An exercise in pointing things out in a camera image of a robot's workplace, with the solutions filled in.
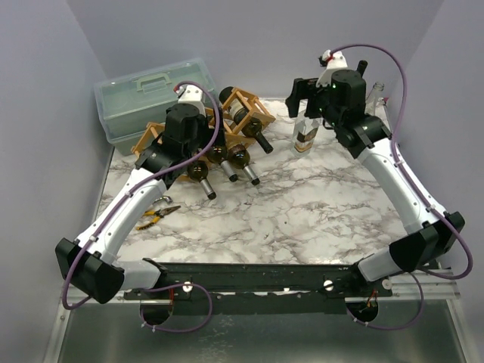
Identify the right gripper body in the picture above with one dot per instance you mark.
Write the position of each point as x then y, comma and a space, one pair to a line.
299, 97

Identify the clear square liquor bottle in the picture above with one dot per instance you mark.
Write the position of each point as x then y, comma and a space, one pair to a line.
304, 133

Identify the clear glass bottle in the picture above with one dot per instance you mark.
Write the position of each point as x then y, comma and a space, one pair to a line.
374, 98

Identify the green wine bottle silver neck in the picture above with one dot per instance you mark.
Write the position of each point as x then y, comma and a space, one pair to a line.
239, 157

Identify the green wine bottle black neck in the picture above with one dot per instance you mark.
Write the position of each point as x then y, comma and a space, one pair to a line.
219, 155

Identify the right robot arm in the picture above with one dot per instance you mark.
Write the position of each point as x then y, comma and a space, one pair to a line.
430, 228

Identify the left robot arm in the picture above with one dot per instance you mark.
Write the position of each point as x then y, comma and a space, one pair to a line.
88, 262

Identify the wooden wine rack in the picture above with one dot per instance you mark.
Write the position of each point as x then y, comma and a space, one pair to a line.
187, 130

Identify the green plastic toolbox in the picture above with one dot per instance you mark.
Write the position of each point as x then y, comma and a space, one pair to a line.
128, 103

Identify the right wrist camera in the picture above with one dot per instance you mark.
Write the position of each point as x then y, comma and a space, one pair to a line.
331, 62

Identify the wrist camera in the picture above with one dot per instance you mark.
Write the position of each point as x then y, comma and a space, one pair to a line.
331, 62
189, 94

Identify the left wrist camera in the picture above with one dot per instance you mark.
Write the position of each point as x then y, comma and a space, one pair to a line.
189, 94

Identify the yellow handled pliers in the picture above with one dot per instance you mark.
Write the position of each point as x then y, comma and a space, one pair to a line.
156, 215

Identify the right aluminium rail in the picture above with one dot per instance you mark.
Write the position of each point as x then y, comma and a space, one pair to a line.
408, 287

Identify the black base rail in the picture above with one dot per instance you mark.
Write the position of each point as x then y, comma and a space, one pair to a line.
257, 289

